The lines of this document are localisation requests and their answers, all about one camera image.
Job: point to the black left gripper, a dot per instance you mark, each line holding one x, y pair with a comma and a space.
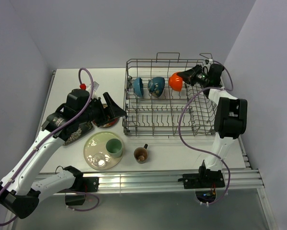
114, 111

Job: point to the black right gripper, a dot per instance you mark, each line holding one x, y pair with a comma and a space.
189, 76

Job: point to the orange plastic bowl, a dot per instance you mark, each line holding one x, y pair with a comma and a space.
176, 82

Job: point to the light green cup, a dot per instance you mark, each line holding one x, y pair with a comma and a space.
114, 148

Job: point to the dark bowl beige inside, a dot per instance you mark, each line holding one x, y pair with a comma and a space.
156, 86

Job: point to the blue ceramic bowl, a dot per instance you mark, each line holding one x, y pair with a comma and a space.
138, 87

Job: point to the dark brown mug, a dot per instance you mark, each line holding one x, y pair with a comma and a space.
141, 154

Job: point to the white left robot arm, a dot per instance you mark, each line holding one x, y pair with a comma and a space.
19, 192

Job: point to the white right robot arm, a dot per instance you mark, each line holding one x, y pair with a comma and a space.
231, 115

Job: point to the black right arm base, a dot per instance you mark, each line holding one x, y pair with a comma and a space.
205, 179

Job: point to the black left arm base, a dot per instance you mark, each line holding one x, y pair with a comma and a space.
77, 196

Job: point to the red floral round plate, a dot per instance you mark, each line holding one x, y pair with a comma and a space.
108, 125

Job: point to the black floral square plate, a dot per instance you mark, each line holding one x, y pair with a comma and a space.
83, 129

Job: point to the clear glass cup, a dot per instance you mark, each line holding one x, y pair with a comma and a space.
99, 160

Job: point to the grey wire dish rack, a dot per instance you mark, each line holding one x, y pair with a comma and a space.
151, 116

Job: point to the aluminium frame rail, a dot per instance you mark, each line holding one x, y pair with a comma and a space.
158, 201

